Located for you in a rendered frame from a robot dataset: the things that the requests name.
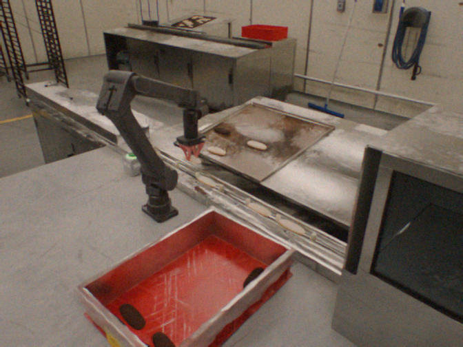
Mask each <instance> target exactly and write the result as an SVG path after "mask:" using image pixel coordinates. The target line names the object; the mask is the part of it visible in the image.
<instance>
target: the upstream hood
mask: <svg viewBox="0 0 463 347"><path fill-rule="evenodd" d="M25 89H26V90H27V93H28V94H29V95H31V96H32V97H34V98H36V99H38V100H40V101H41V102H43V103H45V104H47V105H49V107H51V108H53V109H55V110H57V111H59V112H61V113H62V114H64V115H66V116H67V117H69V118H71V119H72V120H75V121H76V122H78V123H80V124H82V125H83V126H84V127H87V128H88V129H90V130H92V131H93V132H96V133H97V134H98V135H100V136H102V137H104V138H106V139H108V140H109V141H111V142H112V143H115V145H117V146H120V145H124V144H125V143H126V142H125V140H124V139H123V137H122V136H121V135H120V134H119V132H118V130H117V129H116V128H115V126H114V124H113V123H112V122H111V121H110V120H109V119H108V118H107V117H106V116H105V114H100V113H98V111H97V110H96V104H97V101H94V100H92V99H90V98H88V97H87V96H84V95H82V94H80V93H77V92H75V91H72V90H70V89H68V88H66V87H65V86H62V85H60V84H58V83H55V82H53V81H46V82H41V83H33V84H28V85H25ZM138 123H139V124H140V126H141V127H142V129H143V131H144V132H145V135H146V136H147V138H149V139H150V132H149V129H150V128H149V126H148V125H147V124H145V123H142V122H140V121H138Z"/></svg>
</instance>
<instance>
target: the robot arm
mask: <svg viewBox="0 0 463 347"><path fill-rule="evenodd" d="M136 95H138V96H146V97H147V98H154V99H158V100H163V101H170V102H174V103H178V107H179V108H185V109H184V110H183V136H179V137H176V141H178V145H179V147H180V148H181V149H182V151H183V153H184V155H185V158H186V160H188V161H190V158H191V154H192V150H193V152H194V157H198V156H199V153H200V151H201V149H202V148H203V145H204V144H205V141H204V140H202V139H203V138H206V134H202V133H200V132H198V120H200V119H201V118H203V117H205V116H206V115H207V114H208V112H209V109H208V106H207V104H206V101H202V100H201V95H200V92H199V91H198V90H191V89H188V87H181V86H177V85H172V84H170V83H164V82H162V81H156V80H154V79H151V78H148V77H145V76H143V75H139V74H137V73H135V72H122V71H115V70H110V71H109V72H108V73H106V74H105V75H104V77H103V85H102V87H101V91H100V94H99V99H98V101H97V104H96V110H97V111H98V113H100V114H105V116H106V117H107V118H108V119H109V120H110V121H111V122H112V123H113V124H114V126H115V128H116V129H117V130H118V132H119V134H120V135H121V136H122V137H123V139H124V140H125V142H126V143H127V146H128V147H129V148H130V150H132V152H133V154H134V155H135V157H136V159H137V160H138V161H139V163H140V165H141V167H140V168H139V171H140V173H142V182H143V184H144V185H146V186H145V192H146V194H147V195H148V199H147V203H146V204H144V205H142V211H143V212H144V213H146V214H147V215H148V216H150V217H152V219H153V220H155V221H156V222H158V223H162V222H164V221H166V220H169V219H171V218H172V217H174V216H176V215H178V214H179V212H178V209H176V207H174V206H172V199H171V198H170V197H169V193H168V191H173V189H174V188H175V187H176V184H178V171H177V170H175V169H172V168H171V167H169V166H166V165H165V162H164V161H163V160H162V159H161V158H160V157H158V155H157V153H156V151H155V149H154V148H153V146H152V144H151V142H150V140H148V138H147V136H146V135H145V132H144V131H143V129H142V127H141V126H140V124H139V123H138V121H137V119H136V117H135V116H134V112H133V111H132V108H131V107H130V106H131V105H130V103H131V102H132V101H133V99H134V97H135V96H136ZM197 145H198V146H199V147H198V151H197V154H196V146H197ZM185 150H187V152H188V155H187V154H186V151H185Z"/></svg>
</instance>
